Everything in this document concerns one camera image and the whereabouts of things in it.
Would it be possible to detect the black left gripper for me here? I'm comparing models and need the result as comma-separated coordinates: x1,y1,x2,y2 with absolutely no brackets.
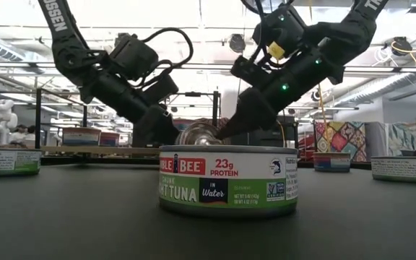
84,77,181,147

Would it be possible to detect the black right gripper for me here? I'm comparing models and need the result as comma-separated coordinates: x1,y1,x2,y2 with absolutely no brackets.
217,53,345,139

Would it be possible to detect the green label tuna can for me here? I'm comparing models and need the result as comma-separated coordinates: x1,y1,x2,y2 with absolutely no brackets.
158,144,299,219
0,147,43,178
370,155,416,184

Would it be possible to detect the black mesh computer case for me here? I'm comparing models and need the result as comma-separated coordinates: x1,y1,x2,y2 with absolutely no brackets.
254,124,299,147

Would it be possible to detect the colourful patchwork quilt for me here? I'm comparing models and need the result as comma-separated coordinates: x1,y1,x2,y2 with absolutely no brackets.
313,121,368,163

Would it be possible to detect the black table mat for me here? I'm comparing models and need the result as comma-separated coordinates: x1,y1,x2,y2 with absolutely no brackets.
0,164,416,260

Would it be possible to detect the grey hanging cloth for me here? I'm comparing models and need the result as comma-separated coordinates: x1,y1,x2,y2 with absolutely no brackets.
365,121,389,159

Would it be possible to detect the long ceiling light bar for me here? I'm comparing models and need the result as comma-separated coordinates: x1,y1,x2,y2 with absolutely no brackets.
0,61,416,74

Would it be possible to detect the pale blue patterned cloth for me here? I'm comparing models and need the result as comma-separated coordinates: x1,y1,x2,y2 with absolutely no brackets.
386,121,416,158

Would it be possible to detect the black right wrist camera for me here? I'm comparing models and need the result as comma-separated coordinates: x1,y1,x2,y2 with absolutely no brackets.
230,55,272,90

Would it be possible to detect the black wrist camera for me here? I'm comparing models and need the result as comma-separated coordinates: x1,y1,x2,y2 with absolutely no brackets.
230,55,272,90
143,74,180,108

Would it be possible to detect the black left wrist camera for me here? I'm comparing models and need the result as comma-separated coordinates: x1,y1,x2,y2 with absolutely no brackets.
143,74,180,108

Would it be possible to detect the yellow cable tag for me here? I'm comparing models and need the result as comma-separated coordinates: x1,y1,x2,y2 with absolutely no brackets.
267,40,287,61

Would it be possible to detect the yellow hanging cable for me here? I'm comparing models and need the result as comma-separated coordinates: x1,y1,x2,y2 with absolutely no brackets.
316,83,334,162

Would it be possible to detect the black ceiling cable reel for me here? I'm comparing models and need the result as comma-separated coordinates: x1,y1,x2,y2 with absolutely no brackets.
391,35,414,57
228,33,247,54

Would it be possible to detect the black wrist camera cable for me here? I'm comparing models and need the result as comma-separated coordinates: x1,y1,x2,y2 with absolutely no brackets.
241,0,270,64
137,27,195,90

